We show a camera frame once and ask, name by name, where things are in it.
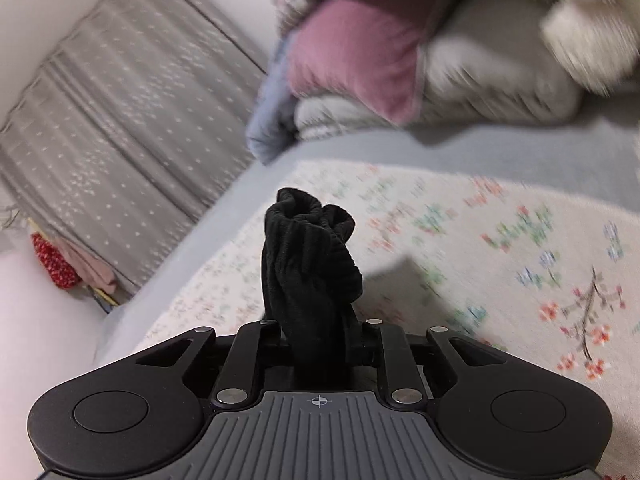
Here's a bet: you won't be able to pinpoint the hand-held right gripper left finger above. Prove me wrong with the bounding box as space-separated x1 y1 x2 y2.
136 318 288 407

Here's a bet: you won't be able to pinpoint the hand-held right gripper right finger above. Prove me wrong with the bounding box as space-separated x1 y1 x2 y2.
349 317 505 407

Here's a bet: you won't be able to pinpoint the black pants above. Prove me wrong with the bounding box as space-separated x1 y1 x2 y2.
260 187 365 392

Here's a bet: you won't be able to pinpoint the floral bed sheet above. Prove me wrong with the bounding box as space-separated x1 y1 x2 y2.
132 160 640 480

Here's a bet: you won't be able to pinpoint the yellow coat stand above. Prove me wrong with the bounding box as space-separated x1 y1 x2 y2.
27 217 123 308

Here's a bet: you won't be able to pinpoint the beige garment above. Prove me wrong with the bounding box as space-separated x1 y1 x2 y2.
55 237 118 296

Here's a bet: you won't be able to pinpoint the blue-grey blanket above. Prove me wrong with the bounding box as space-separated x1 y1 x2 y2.
247 45 301 166

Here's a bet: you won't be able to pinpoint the red floral garment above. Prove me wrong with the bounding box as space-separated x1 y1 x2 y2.
31 232 76 291

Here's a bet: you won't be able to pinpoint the grey star-print curtain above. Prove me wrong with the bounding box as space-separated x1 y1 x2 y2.
0 0 268 296

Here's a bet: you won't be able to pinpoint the pink pillow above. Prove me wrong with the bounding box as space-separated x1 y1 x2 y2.
287 0 453 128

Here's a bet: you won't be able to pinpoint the grey quilt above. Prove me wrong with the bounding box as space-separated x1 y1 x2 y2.
292 0 583 143

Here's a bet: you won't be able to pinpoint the white plush toy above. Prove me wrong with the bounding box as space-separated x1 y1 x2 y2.
492 0 640 98

